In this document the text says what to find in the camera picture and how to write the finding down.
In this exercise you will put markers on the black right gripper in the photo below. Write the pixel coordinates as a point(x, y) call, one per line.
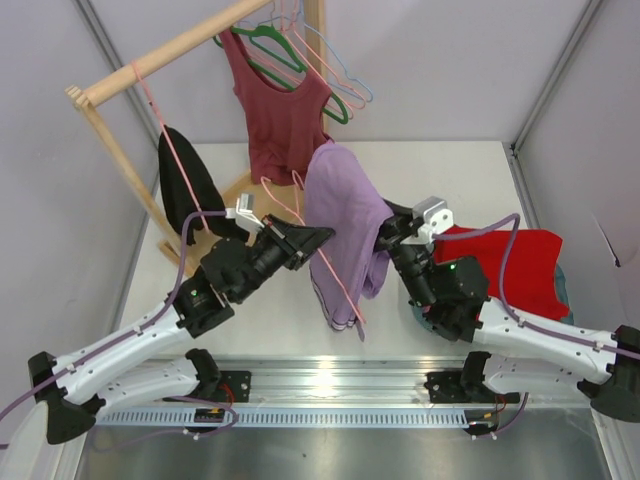
point(393, 232)

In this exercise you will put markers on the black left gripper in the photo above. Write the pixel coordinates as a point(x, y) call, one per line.
point(282, 242)

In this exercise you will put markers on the pink wire hanger with trousers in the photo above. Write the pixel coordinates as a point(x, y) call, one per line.
point(296, 212)

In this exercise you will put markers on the purple trousers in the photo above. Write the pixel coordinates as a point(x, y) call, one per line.
point(338, 194)

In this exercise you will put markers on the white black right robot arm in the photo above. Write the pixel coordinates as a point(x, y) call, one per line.
point(520, 352)

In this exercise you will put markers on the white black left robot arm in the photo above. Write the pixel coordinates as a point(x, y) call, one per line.
point(82, 387)

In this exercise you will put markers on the green hanger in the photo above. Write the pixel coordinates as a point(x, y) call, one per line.
point(272, 43)

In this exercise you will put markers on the maroon tank top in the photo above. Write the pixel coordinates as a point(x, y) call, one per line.
point(284, 126)

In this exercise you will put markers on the black garment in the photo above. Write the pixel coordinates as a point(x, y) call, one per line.
point(176, 200)

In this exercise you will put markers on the red folded cloth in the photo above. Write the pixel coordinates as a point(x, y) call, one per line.
point(529, 277)

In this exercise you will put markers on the teal plastic basin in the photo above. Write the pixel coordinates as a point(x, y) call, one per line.
point(561, 293)

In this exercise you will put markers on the wooden clothes rack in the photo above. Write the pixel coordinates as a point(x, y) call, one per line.
point(123, 78)

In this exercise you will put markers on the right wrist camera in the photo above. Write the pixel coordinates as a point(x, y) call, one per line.
point(432, 217)

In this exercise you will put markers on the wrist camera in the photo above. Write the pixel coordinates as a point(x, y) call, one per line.
point(432, 217)
point(243, 214)

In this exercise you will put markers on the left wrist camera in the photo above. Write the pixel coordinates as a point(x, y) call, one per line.
point(243, 214)

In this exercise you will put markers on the aluminium rail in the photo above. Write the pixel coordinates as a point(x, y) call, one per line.
point(337, 382)

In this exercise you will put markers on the empty pink wire hanger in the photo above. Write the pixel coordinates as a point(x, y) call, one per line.
point(304, 25)

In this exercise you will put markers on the pink wire hanger with black garment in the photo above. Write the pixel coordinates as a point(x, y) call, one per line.
point(170, 144)

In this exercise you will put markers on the white slotted cable duct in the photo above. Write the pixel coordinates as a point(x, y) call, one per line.
point(255, 417)

